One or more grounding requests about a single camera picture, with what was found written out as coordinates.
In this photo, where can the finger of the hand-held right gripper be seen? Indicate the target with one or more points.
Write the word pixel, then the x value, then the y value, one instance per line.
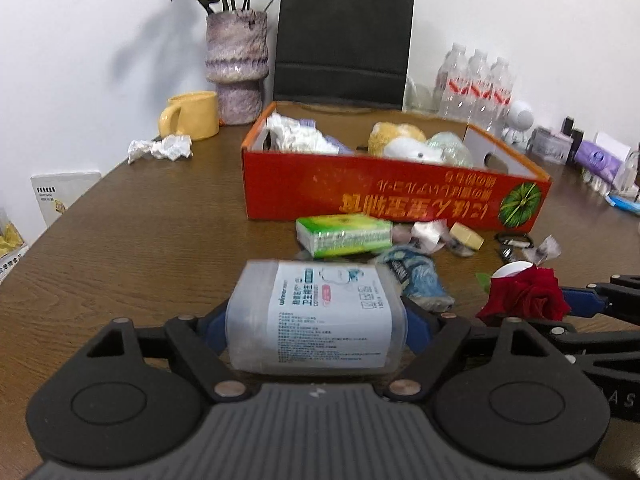
pixel 585 300
pixel 595 340

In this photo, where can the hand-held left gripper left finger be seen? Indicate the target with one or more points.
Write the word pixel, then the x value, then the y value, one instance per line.
pixel 215 327

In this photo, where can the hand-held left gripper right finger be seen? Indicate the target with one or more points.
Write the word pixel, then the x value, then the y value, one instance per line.
pixel 418 327

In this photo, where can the blue printed pouch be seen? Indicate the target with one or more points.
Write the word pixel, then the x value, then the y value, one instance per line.
pixel 420 275

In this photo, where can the red rose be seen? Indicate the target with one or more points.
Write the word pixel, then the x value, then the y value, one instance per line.
pixel 525 295

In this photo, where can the black carabiner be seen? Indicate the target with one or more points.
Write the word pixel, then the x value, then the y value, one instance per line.
pixel 515 241

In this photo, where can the small yellow box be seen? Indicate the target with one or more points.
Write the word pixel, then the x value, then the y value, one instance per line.
pixel 467 237

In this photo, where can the green tissue packet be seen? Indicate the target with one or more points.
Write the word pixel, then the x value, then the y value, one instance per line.
pixel 345 232

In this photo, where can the red cardboard box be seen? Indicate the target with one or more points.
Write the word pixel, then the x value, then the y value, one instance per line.
pixel 350 195

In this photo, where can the clear crumpled wrapper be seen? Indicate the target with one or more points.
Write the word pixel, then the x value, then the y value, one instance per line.
pixel 547 247

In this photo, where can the silver crumpled wrapper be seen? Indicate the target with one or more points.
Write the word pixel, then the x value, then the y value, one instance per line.
pixel 427 232

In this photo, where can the blue tube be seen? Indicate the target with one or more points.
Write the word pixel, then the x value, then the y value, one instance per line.
pixel 622 203

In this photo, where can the white small vials pack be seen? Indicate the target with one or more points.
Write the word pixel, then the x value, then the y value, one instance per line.
pixel 597 180

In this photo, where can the clear small bottle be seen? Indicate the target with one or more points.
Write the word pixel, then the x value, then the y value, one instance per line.
pixel 629 172

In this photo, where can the purple wipes packet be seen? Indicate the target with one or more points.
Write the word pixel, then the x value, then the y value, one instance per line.
pixel 595 160

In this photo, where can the black small bottle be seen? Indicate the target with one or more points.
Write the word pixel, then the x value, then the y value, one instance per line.
pixel 576 145

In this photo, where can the grey tin box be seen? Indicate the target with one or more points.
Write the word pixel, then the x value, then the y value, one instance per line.
pixel 550 145

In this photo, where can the small crumpled white tissue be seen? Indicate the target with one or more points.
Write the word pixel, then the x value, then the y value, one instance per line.
pixel 167 147

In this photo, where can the yellow white plush toy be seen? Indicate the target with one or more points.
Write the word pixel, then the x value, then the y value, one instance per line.
pixel 400 140

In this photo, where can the white robot figure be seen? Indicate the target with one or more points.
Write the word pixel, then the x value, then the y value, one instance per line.
pixel 520 117

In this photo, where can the purple cloth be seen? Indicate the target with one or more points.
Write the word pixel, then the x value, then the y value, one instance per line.
pixel 339 146

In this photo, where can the white booklet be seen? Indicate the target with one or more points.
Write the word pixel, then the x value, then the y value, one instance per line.
pixel 65 190

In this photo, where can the large crumpled white tissue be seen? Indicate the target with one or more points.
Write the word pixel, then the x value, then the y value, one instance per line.
pixel 300 132

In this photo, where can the yellow mug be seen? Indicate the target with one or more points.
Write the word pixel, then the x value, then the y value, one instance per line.
pixel 195 115

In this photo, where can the clear water bottle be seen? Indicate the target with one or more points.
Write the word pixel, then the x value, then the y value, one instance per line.
pixel 500 97
pixel 450 85
pixel 477 90

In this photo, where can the yellow packet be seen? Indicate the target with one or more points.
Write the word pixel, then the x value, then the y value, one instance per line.
pixel 10 240

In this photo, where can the glass cup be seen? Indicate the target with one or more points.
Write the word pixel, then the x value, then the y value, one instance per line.
pixel 420 97

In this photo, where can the purple ceramic vase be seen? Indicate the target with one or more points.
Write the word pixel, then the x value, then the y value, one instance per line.
pixel 235 60

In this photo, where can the black paper bag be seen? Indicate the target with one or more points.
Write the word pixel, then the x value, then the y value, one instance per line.
pixel 345 35

